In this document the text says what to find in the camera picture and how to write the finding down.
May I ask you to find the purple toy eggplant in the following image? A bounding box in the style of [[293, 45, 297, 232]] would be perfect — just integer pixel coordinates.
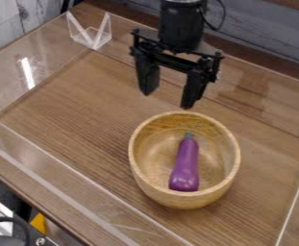
[[168, 133, 199, 192]]

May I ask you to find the clear acrylic corner bracket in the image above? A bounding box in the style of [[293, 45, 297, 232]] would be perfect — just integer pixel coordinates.
[[66, 12, 112, 50]]

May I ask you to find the yellow tag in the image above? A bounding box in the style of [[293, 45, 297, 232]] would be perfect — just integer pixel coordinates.
[[31, 213, 47, 234]]

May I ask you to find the black cable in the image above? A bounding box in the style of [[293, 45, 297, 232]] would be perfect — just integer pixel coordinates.
[[0, 215, 33, 246]]

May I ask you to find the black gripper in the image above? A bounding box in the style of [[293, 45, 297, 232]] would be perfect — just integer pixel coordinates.
[[130, 0, 223, 110]]

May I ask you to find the clear acrylic tray wall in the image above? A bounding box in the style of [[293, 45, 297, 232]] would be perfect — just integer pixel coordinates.
[[0, 121, 192, 246]]

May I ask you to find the brown wooden bowl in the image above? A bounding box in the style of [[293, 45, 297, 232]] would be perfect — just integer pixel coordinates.
[[128, 111, 241, 209]]

